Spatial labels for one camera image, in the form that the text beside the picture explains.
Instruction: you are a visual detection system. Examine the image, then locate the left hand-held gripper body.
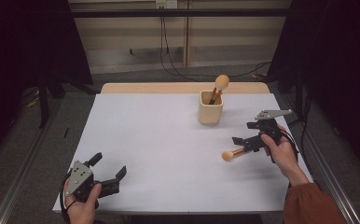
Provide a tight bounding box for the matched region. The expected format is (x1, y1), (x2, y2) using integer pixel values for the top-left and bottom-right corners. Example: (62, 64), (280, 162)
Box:
(64, 160), (108, 210)

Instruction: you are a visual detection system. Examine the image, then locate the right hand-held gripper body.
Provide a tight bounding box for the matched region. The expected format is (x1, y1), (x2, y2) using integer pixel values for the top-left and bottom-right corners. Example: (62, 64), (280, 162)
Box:
(255, 108), (294, 142)

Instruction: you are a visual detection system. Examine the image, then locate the small makeup brush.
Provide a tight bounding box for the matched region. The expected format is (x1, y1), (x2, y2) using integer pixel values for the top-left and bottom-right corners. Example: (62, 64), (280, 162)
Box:
(221, 147), (253, 162)

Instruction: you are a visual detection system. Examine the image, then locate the beige square cup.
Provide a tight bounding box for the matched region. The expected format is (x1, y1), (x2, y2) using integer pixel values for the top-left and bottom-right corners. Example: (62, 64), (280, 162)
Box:
(198, 90), (225, 126)

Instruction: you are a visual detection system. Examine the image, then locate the large makeup brush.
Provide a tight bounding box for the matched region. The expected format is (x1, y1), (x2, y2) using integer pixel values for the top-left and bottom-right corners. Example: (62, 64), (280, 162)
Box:
(208, 74), (231, 105)

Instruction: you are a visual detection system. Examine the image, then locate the person's left hand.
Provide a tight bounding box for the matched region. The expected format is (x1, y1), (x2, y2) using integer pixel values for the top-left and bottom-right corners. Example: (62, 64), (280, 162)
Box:
(63, 182), (104, 224)

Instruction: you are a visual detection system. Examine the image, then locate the person's right hand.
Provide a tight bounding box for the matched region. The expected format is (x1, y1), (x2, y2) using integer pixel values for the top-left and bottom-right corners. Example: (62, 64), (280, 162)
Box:
(260, 124), (311, 189)

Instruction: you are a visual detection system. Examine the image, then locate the black metal stand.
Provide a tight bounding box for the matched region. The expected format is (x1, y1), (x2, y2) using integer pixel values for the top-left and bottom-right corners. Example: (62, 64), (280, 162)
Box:
(37, 76), (51, 129)
(294, 66), (307, 126)

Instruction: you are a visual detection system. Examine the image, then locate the white table mat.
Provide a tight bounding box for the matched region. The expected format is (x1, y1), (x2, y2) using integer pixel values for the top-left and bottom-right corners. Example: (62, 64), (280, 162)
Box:
(51, 92), (313, 216)

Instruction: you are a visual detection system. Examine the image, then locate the dark curtain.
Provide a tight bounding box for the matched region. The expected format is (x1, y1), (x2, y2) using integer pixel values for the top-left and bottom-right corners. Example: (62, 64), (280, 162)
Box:
(265, 0), (360, 179)
(0, 0), (94, 171)

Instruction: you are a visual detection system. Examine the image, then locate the black horizontal metal bar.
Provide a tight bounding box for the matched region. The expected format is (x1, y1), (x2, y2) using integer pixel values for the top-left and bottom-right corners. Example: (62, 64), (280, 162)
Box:
(70, 8), (292, 18)

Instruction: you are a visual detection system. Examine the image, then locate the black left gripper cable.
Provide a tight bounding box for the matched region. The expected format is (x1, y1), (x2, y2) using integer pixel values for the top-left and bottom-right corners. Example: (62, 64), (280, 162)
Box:
(59, 172), (76, 223)

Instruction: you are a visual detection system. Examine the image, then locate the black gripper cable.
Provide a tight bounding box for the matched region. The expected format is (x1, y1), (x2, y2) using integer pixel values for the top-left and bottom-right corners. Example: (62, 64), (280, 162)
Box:
(280, 128), (301, 158)
(59, 172), (76, 223)

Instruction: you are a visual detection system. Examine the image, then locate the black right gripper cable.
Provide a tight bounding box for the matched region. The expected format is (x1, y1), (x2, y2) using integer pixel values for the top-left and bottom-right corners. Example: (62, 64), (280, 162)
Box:
(280, 128), (301, 158)

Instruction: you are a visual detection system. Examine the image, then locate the black floor cable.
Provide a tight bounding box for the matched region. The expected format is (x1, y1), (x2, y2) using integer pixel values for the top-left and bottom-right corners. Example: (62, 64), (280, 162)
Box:
(288, 92), (313, 175)

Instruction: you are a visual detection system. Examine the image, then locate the aluminium floor rail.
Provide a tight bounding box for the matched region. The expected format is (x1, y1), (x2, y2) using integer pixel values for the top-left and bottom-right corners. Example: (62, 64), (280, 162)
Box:
(280, 92), (360, 224)
(0, 122), (62, 224)

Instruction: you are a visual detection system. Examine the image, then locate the long black power cable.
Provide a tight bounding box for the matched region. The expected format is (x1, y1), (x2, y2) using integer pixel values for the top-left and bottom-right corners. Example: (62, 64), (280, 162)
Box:
(159, 15), (272, 82)

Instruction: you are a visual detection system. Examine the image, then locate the short black power cable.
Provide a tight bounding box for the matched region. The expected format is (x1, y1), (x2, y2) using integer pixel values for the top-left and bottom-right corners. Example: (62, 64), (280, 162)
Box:
(162, 16), (171, 54)

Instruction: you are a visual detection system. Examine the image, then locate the white wall socket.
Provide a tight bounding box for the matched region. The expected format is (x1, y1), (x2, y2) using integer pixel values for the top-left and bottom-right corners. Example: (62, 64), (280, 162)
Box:
(155, 0), (178, 9)

